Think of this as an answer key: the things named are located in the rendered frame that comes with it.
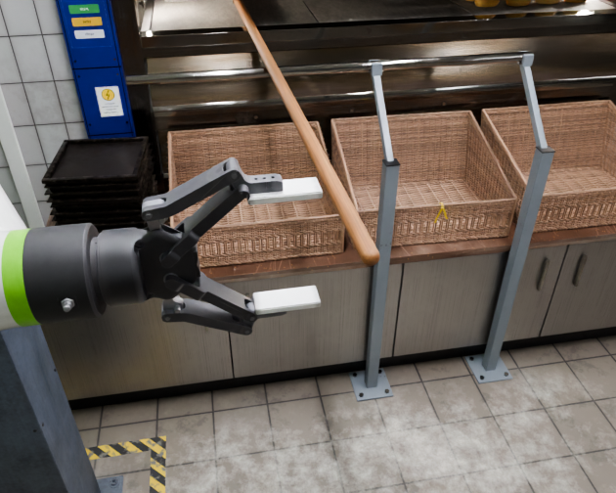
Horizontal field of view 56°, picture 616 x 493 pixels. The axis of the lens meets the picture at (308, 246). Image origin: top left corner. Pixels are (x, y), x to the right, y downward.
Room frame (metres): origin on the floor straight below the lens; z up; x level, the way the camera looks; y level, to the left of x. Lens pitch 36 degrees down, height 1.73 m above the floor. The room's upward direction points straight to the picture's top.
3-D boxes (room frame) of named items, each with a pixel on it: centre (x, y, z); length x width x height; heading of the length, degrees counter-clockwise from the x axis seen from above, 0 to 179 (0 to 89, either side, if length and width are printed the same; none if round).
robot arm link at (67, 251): (0.44, 0.23, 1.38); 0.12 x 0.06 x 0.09; 11
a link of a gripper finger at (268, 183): (0.47, 0.05, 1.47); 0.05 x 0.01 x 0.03; 101
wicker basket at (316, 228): (1.75, 0.19, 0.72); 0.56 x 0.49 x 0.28; 100
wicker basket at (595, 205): (1.96, -0.98, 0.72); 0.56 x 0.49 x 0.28; 100
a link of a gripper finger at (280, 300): (0.48, 0.02, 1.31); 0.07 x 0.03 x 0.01; 101
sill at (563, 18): (2.14, -0.33, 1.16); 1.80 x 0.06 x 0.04; 100
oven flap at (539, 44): (2.11, -0.33, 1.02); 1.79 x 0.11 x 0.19; 100
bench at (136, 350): (1.81, -0.28, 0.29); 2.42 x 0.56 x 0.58; 100
